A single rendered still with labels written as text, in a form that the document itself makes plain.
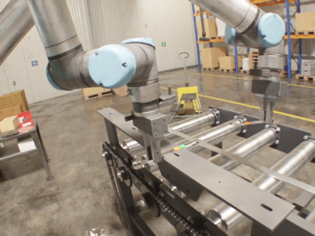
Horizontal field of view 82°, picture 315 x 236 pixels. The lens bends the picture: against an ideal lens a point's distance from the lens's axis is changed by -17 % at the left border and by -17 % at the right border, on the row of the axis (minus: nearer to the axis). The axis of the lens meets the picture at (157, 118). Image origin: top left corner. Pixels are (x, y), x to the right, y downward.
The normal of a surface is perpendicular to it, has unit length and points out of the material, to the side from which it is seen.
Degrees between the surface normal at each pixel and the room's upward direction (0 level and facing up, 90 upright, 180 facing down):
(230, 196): 0
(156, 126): 90
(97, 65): 90
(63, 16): 94
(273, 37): 93
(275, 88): 78
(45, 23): 106
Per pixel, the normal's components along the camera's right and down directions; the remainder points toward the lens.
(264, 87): -0.91, 0.05
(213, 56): 0.51, 0.22
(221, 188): -0.13, -0.94
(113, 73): -0.22, 0.34
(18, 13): 0.24, 0.46
